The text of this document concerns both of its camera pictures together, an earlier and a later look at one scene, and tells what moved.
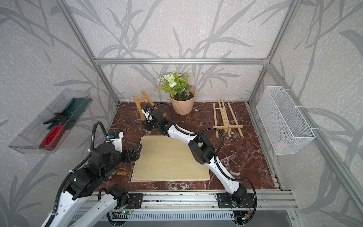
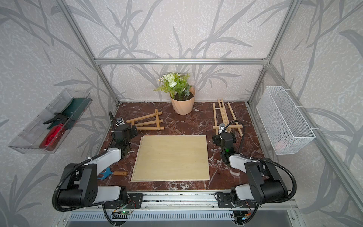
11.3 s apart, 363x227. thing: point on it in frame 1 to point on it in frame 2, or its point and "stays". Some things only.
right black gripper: x=147 y=127 to x=216 y=139
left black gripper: x=135 y=154 to x=131 y=132
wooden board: x=164 y=158 stays
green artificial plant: x=176 y=84 stays
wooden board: x=164 y=158 stays
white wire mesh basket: x=286 y=128 stays
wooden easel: x=225 y=118 stays
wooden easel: x=139 y=110 to x=157 y=112
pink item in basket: x=279 y=145 stays
